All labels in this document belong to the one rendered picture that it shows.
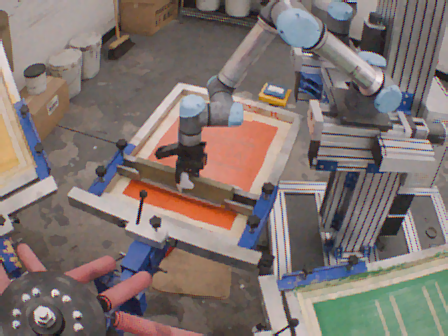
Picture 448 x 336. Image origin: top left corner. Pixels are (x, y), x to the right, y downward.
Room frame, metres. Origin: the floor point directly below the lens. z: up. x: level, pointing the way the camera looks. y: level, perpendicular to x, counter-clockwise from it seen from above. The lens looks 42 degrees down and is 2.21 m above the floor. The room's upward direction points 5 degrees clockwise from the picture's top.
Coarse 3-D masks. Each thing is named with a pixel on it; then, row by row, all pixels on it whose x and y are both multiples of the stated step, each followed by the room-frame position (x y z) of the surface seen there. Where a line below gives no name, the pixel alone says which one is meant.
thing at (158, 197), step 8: (176, 120) 1.65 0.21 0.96; (176, 128) 1.60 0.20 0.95; (216, 128) 1.62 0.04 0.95; (168, 136) 1.55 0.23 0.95; (176, 136) 1.55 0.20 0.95; (160, 144) 1.49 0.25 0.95; (168, 144) 1.50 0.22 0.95; (152, 152) 1.44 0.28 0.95; (152, 160) 1.40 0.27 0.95; (160, 160) 1.40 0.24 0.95; (168, 160) 1.40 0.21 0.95; (128, 184) 1.26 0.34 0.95; (136, 184) 1.26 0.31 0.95; (144, 184) 1.26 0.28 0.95; (128, 192) 1.22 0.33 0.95; (136, 192) 1.22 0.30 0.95; (152, 192) 1.23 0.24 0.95; (160, 192) 1.23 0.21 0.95; (168, 192) 1.24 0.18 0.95; (144, 200) 1.19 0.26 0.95; (152, 200) 1.19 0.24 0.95; (160, 200) 1.20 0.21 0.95; (168, 200) 1.20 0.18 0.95; (176, 200) 1.20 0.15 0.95; (168, 208) 1.16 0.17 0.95
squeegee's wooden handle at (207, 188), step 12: (144, 168) 1.26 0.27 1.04; (156, 168) 1.25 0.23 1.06; (168, 168) 1.25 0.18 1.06; (156, 180) 1.24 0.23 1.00; (168, 180) 1.23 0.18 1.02; (192, 180) 1.21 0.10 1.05; (204, 180) 1.21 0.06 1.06; (192, 192) 1.21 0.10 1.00; (204, 192) 1.19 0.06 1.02; (216, 192) 1.18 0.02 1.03; (228, 192) 1.17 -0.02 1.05
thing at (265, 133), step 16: (224, 128) 1.63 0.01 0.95; (240, 128) 1.64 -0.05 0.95; (256, 128) 1.65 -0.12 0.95; (272, 128) 1.66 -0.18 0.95; (256, 144) 1.54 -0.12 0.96; (256, 160) 1.45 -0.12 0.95; (208, 176) 1.34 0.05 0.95; (224, 176) 1.35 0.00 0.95; (240, 176) 1.35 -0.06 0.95; (256, 176) 1.36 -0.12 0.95; (176, 208) 1.17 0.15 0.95; (192, 208) 1.17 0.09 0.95; (208, 208) 1.18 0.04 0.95; (224, 224) 1.11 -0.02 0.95
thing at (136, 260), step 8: (136, 240) 0.93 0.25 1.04; (136, 248) 0.90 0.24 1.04; (144, 248) 0.90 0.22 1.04; (152, 248) 0.92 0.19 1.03; (128, 256) 0.86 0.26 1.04; (136, 256) 0.87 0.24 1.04; (144, 256) 0.87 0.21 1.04; (120, 264) 0.83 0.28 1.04; (128, 264) 0.83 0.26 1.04; (136, 264) 0.84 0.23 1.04; (144, 264) 0.86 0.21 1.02; (136, 272) 0.81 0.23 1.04
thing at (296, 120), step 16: (176, 96) 1.79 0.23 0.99; (208, 96) 1.82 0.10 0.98; (160, 112) 1.66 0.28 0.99; (256, 112) 1.75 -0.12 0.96; (272, 112) 1.73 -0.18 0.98; (288, 112) 1.74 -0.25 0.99; (144, 128) 1.54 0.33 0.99; (288, 144) 1.52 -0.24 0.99; (272, 176) 1.33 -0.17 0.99; (128, 208) 1.11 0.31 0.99; (144, 208) 1.12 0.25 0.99; (176, 224) 1.06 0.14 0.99; (192, 224) 1.07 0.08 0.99; (224, 240) 1.01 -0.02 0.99
